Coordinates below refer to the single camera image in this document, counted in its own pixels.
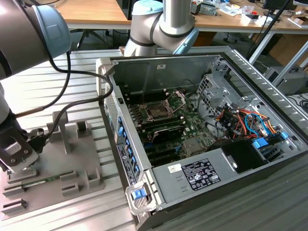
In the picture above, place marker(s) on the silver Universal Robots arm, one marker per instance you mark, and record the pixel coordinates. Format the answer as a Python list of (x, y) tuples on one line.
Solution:
[(24, 36)]

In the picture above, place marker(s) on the CPU socket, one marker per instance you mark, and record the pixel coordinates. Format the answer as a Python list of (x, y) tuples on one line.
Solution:
[(156, 111)]

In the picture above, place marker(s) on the green RAM stick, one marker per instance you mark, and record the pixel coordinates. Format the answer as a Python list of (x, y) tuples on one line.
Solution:
[(43, 181)]

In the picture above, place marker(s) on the grey parts rack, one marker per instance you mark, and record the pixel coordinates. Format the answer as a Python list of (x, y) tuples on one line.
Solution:
[(79, 154)]

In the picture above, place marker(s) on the black office chair base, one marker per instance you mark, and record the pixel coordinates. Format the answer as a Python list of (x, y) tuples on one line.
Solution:
[(81, 39)]

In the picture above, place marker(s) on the thin metal locking lever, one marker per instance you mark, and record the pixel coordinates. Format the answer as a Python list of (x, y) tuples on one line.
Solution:
[(143, 98)]

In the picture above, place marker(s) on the blue case latch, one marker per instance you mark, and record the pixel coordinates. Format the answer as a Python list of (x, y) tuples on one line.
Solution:
[(138, 194)]

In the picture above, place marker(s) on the grey open PC case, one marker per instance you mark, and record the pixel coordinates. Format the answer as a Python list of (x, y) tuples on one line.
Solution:
[(144, 72)]

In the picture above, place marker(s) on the black graphics card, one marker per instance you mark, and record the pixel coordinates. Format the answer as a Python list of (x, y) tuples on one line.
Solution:
[(168, 134)]

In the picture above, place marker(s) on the grey power supply unit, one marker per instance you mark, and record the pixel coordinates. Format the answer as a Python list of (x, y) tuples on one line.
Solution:
[(163, 183)]

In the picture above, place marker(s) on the grey chipset heatsink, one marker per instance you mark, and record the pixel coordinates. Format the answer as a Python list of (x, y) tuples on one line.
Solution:
[(193, 146)]

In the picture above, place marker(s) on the green motherboard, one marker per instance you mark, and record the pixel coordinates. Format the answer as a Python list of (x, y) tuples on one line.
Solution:
[(195, 134)]

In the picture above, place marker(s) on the silver drive cage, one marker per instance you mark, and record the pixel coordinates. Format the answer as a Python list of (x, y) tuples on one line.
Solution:
[(211, 96)]

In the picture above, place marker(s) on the silver desktop device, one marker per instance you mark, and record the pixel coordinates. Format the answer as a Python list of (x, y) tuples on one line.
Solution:
[(207, 9)]

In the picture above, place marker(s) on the black plastic fan shroud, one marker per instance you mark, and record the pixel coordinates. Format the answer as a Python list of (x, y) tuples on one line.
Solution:
[(240, 156)]

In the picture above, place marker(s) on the blue disk carrier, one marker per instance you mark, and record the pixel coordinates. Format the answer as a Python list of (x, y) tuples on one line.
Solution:
[(260, 144)]

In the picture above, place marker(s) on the blue plastic clip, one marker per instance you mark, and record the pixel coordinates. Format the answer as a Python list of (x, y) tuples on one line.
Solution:
[(283, 135)]

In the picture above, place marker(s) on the grey computer tower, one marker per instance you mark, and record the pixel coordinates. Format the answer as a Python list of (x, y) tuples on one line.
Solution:
[(288, 79)]

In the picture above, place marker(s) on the black tripod pole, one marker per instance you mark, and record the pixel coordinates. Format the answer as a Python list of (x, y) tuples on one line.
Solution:
[(272, 24)]

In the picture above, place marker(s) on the brown cardboard box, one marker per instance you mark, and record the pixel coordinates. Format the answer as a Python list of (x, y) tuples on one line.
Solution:
[(288, 48)]

